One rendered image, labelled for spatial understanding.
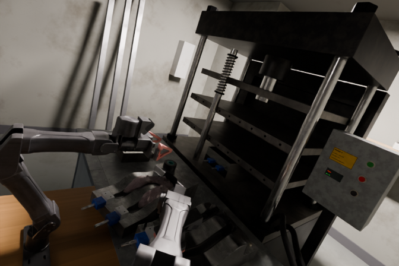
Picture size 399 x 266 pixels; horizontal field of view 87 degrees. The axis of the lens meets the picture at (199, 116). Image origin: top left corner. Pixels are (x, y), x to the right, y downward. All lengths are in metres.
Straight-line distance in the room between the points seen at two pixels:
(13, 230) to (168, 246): 0.74
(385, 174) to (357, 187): 0.13
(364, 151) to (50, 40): 3.19
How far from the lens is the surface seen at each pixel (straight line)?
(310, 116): 1.23
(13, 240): 1.05
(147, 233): 0.92
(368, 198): 1.31
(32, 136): 0.73
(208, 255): 0.98
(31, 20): 3.21
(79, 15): 3.25
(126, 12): 3.05
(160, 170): 1.32
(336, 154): 1.32
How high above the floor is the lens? 1.55
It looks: 13 degrees down
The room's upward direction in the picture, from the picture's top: 19 degrees clockwise
